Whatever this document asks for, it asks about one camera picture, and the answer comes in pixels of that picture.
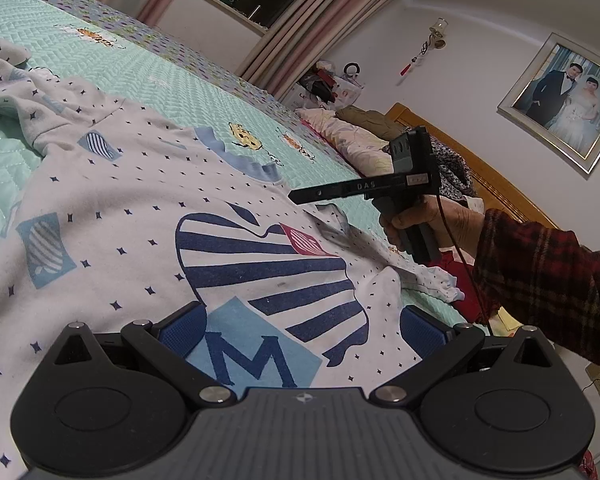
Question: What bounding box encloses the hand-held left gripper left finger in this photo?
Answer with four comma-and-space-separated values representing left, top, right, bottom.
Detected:
53, 302, 235, 407

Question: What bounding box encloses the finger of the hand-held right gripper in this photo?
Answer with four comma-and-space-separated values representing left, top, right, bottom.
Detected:
287, 180, 352, 207

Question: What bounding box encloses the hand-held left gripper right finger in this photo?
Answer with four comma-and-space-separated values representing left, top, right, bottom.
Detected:
368, 305, 554, 407

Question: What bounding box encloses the white printed sweatshirt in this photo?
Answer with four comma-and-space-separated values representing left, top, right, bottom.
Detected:
0, 34, 467, 397

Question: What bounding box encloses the person's right hand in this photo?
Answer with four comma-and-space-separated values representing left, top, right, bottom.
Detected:
379, 196, 487, 259

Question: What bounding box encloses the dark patterned garment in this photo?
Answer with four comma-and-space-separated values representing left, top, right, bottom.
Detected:
429, 139, 479, 202

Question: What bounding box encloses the olive cloth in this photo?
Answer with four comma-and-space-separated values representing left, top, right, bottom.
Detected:
334, 106, 402, 139

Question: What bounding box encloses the dark red folded garment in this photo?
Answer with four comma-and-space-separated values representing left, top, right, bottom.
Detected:
429, 249, 502, 327

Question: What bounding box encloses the floral pillow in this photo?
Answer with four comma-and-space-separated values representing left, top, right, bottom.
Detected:
294, 106, 397, 177

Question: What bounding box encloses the wooden headboard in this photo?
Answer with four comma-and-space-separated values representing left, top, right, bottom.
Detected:
384, 102, 562, 232

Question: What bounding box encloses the cluttered white nightstand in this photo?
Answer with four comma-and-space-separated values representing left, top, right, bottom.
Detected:
292, 59, 367, 112

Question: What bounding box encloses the bee print quilted bedspread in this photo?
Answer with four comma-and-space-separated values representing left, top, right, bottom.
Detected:
0, 0, 482, 341

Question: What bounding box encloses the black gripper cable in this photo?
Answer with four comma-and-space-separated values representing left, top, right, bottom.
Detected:
432, 159, 497, 337

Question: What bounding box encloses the hanging wall ornament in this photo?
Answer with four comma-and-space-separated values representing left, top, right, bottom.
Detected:
397, 17, 449, 79

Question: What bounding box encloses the framed wall photo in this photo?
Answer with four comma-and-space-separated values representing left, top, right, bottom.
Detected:
497, 32, 600, 177

